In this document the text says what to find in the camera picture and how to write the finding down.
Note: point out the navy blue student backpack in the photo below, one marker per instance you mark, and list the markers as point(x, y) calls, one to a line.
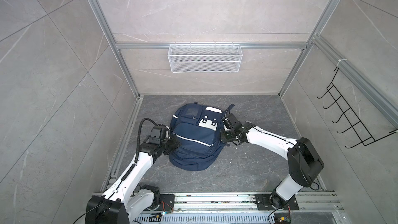
point(197, 130)

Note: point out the black wire hook rack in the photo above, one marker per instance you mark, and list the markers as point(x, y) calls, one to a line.
point(355, 123)

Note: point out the aluminium front rail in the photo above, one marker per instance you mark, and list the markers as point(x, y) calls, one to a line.
point(238, 208)

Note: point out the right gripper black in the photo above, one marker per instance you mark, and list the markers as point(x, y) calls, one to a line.
point(222, 135)

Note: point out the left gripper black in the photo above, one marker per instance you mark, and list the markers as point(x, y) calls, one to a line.
point(175, 143)

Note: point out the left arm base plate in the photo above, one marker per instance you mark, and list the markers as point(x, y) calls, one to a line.
point(163, 203)

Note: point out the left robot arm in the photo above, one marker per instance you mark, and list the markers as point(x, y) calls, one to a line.
point(120, 204)

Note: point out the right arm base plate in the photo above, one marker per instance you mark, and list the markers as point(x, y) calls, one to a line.
point(270, 202)

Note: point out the white wire mesh basket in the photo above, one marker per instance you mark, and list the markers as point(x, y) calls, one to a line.
point(201, 58)

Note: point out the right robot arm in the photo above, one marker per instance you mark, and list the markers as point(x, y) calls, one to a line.
point(304, 162)

